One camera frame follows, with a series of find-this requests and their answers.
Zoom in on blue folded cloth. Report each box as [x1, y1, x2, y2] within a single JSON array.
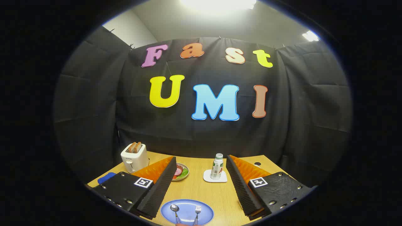
[[97, 172, 117, 185]]

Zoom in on white square coaster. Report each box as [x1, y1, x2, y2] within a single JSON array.
[[203, 169, 228, 183]]

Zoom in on grey oval food plate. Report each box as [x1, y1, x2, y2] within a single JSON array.
[[171, 163, 189, 181]]

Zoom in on ceiling light panel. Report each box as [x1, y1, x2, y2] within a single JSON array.
[[302, 30, 319, 42], [181, 0, 256, 10]]

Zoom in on white drink bottle green cap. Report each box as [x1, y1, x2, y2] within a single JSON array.
[[210, 153, 224, 180]]

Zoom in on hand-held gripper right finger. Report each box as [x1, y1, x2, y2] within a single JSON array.
[[226, 155, 315, 221]]

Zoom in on blue round plate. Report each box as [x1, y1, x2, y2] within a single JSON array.
[[160, 199, 214, 226]]

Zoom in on white toaster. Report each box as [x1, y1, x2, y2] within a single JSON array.
[[121, 143, 150, 174]]

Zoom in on checkered handle spoon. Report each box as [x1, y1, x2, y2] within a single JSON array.
[[170, 204, 182, 224]]

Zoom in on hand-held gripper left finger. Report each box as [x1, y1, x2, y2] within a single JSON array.
[[91, 156, 178, 220]]

